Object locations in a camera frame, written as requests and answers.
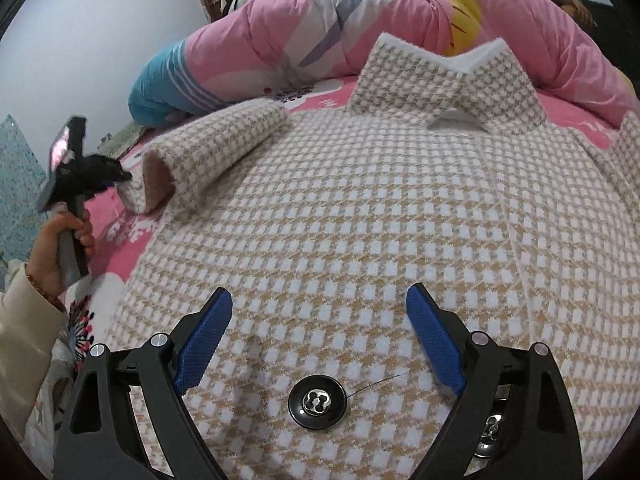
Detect beige white houndstooth coat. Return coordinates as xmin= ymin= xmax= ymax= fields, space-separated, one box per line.
xmin=102 ymin=32 xmax=640 ymax=480

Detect cream left sleeve forearm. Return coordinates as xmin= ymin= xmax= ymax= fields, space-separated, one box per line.
xmin=0 ymin=264 xmax=66 ymax=440

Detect person's left hand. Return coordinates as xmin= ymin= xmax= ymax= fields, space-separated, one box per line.
xmin=26 ymin=209 xmax=96 ymax=298

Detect green grey mat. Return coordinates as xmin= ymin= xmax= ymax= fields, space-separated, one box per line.
xmin=96 ymin=122 xmax=145 ymax=159

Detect black coat button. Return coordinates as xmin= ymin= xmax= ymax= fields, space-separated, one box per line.
xmin=288 ymin=375 xmax=347 ymax=431

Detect pink and blue quilt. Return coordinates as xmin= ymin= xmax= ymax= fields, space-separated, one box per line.
xmin=128 ymin=0 xmax=639 ymax=129

